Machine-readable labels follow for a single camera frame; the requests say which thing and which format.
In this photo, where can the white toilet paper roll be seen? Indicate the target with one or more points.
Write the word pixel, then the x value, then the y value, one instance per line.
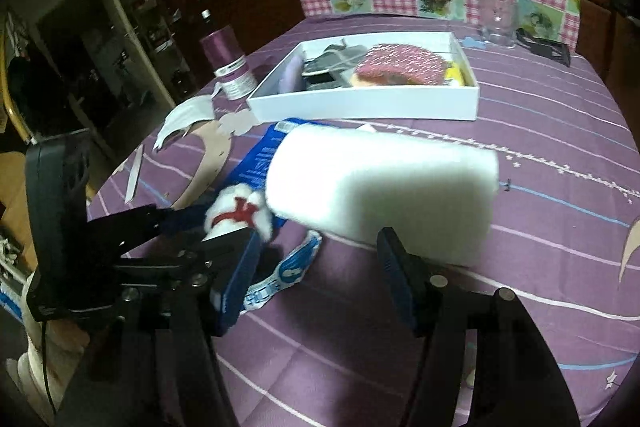
pixel 353 183

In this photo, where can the blue wet wipes pack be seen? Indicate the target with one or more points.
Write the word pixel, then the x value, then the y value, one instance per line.
pixel 253 168

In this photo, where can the white plastic strip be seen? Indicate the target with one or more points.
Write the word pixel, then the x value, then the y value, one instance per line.
pixel 134 174

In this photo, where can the clear drinking glass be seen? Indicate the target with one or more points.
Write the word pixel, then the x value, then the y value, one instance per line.
pixel 498 22

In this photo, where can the white shallow cardboard box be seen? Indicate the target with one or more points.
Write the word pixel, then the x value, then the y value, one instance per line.
pixel 413 102

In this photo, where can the grey checkered cloth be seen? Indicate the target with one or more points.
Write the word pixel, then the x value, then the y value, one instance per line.
pixel 333 67

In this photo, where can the white panda plush toy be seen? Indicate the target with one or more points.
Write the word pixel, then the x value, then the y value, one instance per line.
pixel 239 207

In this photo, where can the white face mask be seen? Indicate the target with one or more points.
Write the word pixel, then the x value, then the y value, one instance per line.
pixel 183 117

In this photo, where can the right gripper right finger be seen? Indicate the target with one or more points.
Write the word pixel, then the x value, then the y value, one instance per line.
pixel 408 281

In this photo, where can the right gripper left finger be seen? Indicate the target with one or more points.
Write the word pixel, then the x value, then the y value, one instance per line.
pixel 235 261

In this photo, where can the pink glittery sponge cloth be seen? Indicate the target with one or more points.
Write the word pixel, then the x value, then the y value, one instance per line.
pixel 391 64

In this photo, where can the yellow tissue pack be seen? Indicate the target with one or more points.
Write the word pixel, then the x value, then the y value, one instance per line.
pixel 455 77

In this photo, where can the black clip tool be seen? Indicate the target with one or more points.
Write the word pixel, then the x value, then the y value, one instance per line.
pixel 553 50

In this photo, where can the blue white plastic wrapper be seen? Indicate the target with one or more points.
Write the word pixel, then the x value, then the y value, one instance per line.
pixel 274 276

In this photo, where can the purple spray bottle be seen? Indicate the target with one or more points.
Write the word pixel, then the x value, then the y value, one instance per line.
pixel 226 58

